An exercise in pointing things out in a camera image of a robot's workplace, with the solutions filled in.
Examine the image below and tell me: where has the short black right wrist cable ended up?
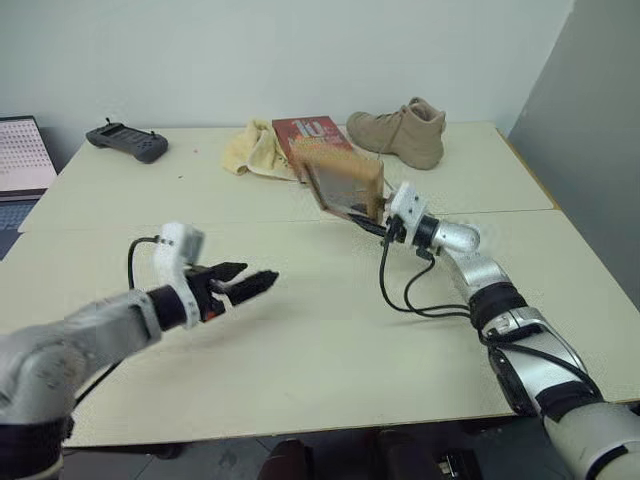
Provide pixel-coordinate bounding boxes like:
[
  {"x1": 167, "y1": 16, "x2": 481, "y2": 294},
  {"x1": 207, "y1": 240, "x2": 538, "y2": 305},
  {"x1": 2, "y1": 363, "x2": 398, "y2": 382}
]
[{"x1": 403, "y1": 249, "x2": 474, "y2": 317}]

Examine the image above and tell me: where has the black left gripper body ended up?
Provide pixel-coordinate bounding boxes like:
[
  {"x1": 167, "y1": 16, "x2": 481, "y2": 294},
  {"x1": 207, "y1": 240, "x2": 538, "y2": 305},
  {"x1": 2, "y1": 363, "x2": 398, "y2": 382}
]
[{"x1": 185, "y1": 266, "x2": 237, "y2": 324}]

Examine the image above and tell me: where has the dark grey handheld controller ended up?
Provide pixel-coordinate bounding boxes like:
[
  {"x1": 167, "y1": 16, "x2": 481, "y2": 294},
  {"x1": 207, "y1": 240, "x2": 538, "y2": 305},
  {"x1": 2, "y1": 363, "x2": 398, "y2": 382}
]
[{"x1": 84, "y1": 117, "x2": 170, "y2": 165}]

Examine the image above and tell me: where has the pale yellow towel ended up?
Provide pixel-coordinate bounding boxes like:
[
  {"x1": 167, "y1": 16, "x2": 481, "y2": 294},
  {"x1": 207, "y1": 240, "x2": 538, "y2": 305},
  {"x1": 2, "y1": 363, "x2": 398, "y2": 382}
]
[{"x1": 220, "y1": 117, "x2": 302, "y2": 183}]

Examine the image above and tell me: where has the dark reddish rounded shape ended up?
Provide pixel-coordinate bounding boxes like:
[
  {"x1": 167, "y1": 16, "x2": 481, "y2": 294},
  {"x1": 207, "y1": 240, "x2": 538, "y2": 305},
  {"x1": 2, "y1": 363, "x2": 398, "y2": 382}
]
[{"x1": 269, "y1": 437, "x2": 316, "y2": 480}]

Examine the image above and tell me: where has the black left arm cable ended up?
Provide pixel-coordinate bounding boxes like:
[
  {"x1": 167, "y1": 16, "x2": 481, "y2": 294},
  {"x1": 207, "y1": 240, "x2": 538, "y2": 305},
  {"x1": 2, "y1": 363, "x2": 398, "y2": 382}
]
[{"x1": 73, "y1": 236, "x2": 166, "y2": 402}]

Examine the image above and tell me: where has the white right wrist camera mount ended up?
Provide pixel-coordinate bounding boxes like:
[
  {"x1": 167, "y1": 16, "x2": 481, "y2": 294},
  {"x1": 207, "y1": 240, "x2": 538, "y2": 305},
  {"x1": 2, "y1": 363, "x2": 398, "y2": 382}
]
[{"x1": 386, "y1": 181, "x2": 430, "y2": 247}]

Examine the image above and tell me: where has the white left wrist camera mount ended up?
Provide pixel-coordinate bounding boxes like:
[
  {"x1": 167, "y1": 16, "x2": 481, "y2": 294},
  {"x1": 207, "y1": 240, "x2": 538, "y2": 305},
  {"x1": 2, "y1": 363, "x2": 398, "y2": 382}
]
[{"x1": 151, "y1": 221, "x2": 207, "y2": 330}]

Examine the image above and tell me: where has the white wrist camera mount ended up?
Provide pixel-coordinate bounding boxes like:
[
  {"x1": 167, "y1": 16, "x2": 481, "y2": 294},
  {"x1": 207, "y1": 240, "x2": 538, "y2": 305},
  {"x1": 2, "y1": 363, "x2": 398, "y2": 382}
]
[
  {"x1": 151, "y1": 221, "x2": 207, "y2": 330},
  {"x1": 386, "y1": 181, "x2": 430, "y2": 247}
]

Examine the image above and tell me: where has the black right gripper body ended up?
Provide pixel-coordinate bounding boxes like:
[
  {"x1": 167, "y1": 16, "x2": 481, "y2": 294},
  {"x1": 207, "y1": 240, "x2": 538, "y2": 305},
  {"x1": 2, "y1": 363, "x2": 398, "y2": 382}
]
[{"x1": 382, "y1": 213, "x2": 407, "y2": 246}]

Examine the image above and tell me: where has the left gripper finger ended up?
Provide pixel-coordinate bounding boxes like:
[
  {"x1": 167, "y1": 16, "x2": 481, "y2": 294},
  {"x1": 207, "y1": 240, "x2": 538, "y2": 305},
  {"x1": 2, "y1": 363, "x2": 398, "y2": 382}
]
[
  {"x1": 208, "y1": 261, "x2": 249, "y2": 287},
  {"x1": 223, "y1": 269, "x2": 281, "y2": 308}
]

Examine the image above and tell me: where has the tan suede boot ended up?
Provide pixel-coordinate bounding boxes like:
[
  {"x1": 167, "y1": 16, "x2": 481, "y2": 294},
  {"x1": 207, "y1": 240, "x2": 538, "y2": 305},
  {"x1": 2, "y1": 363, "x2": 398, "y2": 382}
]
[{"x1": 345, "y1": 96, "x2": 448, "y2": 172}]

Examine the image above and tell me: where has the long black right wrist cable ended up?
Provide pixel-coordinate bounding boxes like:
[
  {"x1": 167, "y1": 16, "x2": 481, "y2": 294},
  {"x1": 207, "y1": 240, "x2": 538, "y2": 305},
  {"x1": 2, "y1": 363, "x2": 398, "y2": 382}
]
[{"x1": 377, "y1": 238, "x2": 474, "y2": 319}]

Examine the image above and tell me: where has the red book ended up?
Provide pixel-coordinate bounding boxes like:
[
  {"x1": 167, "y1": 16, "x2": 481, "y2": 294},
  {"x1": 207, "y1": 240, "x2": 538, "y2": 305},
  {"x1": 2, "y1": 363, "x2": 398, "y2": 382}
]
[{"x1": 271, "y1": 115, "x2": 359, "y2": 162}]

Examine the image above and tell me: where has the grey partition panel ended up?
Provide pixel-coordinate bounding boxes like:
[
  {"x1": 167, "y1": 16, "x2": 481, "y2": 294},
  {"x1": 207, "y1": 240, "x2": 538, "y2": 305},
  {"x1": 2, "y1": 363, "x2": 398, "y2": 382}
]
[{"x1": 505, "y1": 0, "x2": 640, "y2": 404}]

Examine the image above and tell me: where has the wooden picture frame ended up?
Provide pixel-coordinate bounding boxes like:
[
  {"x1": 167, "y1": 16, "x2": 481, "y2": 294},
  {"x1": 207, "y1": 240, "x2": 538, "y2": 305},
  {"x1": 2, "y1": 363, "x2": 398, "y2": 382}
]
[{"x1": 289, "y1": 143, "x2": 387, "y2": 224}]

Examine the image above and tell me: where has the open laptop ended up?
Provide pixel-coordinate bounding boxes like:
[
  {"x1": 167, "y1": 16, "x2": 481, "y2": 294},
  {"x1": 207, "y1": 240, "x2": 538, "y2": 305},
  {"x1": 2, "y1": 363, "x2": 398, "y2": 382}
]
[{"x1": 0, "y1": 115, "x2": 60, "y2": 262}]

